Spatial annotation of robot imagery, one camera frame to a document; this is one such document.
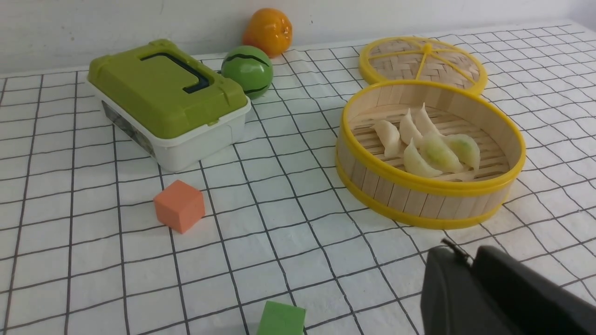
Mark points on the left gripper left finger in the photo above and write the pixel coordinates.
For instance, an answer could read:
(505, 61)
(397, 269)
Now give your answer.
(452, 300)

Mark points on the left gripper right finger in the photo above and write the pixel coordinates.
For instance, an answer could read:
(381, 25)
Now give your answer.
(533, 303)

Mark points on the green dumpling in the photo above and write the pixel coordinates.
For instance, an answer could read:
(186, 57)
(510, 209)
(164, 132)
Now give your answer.
(438, 155)
(465, 149)
(415, 164)

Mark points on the white dumpling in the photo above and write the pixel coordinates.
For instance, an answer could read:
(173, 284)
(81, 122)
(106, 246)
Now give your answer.
(423, 122)
(389, 137)
(408, 131)

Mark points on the bamboo steamer tray yellow rim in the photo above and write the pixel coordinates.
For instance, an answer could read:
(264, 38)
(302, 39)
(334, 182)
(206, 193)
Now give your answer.
(450, 201)

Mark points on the bamboo steamer lid yellow rim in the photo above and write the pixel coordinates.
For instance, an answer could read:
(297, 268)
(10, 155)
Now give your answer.
(417, 58)

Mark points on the green foam cube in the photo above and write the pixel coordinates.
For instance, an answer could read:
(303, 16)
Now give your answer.
(281, 319)

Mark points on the orange foam cube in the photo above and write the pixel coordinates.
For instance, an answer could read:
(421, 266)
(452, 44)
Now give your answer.
(179, 206)

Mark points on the green toy ball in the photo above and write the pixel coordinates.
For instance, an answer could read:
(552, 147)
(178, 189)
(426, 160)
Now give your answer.
(251, 68)

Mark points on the orange toy fruit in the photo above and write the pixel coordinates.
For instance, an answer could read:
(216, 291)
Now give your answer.
(269, 30)

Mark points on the green lid white box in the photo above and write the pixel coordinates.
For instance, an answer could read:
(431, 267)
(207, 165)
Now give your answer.
(175, 108)

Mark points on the white black-grid tablecloth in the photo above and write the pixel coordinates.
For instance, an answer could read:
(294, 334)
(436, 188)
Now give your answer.
(83, 253)

